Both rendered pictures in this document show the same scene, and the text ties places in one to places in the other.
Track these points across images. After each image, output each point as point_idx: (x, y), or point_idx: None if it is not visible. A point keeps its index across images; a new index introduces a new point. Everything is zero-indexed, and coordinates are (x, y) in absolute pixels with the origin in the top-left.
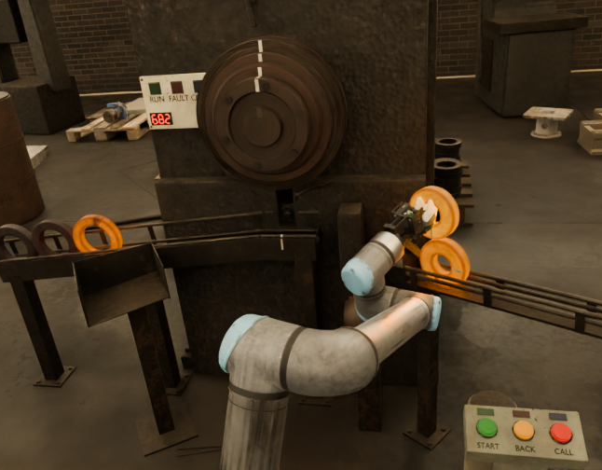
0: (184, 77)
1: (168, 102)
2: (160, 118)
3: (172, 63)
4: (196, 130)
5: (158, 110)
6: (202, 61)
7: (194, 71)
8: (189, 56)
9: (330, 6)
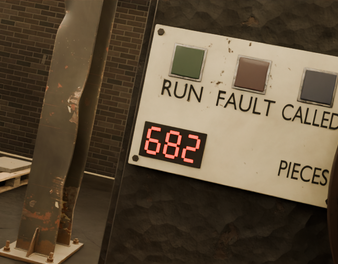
0: (281, 54)
1: (210, 106)
2: (171, 143)
3: (256, 17)
4: (252, 200)
5: (174, 121)
6: None
7: (308, 48)
8: (311, 9)
9: None
